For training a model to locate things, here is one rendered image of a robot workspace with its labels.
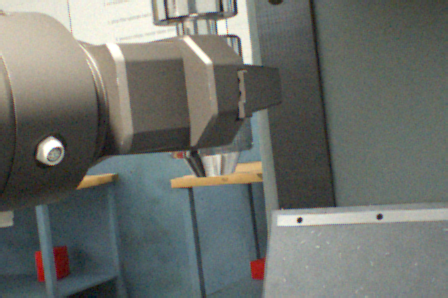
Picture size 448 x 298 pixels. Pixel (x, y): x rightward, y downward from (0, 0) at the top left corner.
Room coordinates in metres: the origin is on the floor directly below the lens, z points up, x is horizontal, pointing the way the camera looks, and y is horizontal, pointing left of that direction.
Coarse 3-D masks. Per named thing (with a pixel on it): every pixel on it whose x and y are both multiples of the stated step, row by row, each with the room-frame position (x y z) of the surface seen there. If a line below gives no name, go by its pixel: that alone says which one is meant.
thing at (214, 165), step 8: (240, 152) 0.48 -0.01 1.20; (184, 160) 0.48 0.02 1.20; (192, 160) 0.47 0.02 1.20; (200, 160) 0.47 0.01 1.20; (208, 160) 0.47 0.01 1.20; (216, 160) 0.47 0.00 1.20; (224, 160) 0.47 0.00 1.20; (232, 160) 0.47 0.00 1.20; (192, 168) 0.47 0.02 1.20; (200, 168) 0.47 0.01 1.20; (208, 168) 0.47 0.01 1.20; (216, 168) 0.47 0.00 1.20; (224, 168) 0.47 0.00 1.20; (232, 168) 0.47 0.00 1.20; (200, 176) 0.47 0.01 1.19; (208, 176) 0.47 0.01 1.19
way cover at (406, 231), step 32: (288, 224) 0.86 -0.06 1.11; (320, 224) 0.84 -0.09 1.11; (352, 224) 0.83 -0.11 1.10; (384, 224) 0.81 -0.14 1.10; (416, 224) 0.79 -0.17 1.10; (288, 256) 0.85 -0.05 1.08; (320, 256) 0.83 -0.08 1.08; (352, 256) 0.81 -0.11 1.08; (384, 256) 0.80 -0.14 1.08; (416, 256) 0.78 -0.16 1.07; (288, 288) 0.83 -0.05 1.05; (320, 288) 0.82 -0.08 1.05; (352, 288) 0.80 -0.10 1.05; (384, 288) 0.78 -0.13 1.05; (416, 288) 0.77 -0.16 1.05
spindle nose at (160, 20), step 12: (156, 0) 0.47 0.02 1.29; (168, 0) 0.46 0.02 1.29; (180, 0) 0.46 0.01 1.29; (192, 0) 0.46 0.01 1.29; (204, 0) 0.46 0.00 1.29; (216, 0) 0.46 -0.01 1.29; (228, 0) 0.47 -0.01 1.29; (156, 12) 0.47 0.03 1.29; (168, 12) 0.46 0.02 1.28; (180, 12) 0.46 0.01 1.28; (192, 12) 0.46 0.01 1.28; (204, 12) 0.46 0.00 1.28; (216, 12) 0.46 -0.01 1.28; (228, 12) 0.47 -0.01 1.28; (156, 24) 0.48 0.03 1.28
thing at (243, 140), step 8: (240, 56) 0.47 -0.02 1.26; (248, 120) 0.47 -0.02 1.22; (240, 128) 0.47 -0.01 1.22; (248, 128) 0.47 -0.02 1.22; (240, 136) 0.46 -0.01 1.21; (248, 136) 0.47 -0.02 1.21; (232, 144) 0.46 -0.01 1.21; (240, 144) 0.46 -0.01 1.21; (248, 144) 0.47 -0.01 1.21; (176, 152) 0.47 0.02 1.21; (184, 152) 0.46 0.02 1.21; (192, 152) 0.46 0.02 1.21; (200, 152) 0.46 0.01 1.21; (208, 152) 0.46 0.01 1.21; (216, 152) 0.46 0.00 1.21; (224, 152) 0.46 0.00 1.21; (232, 152) 0.46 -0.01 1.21
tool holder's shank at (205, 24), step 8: (208, 16) 0.47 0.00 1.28; (216, 16) 0.47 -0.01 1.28; (168, 24) 0.48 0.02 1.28; (176, 24) 0.48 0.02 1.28; (184, 24) 0.47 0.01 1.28; (192, 24) 0.47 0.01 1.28; (200, 24) 0.47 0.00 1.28; (208, 24) 0.47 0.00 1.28; (216, 24) 0.48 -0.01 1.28; (176, 32) 0.48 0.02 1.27; (184, 32) 0.47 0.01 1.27; (192, 32) 0.47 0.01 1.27; (200, 32) 0.47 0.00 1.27; (208, 32) 0.47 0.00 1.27; (216, 32) 0.48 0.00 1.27
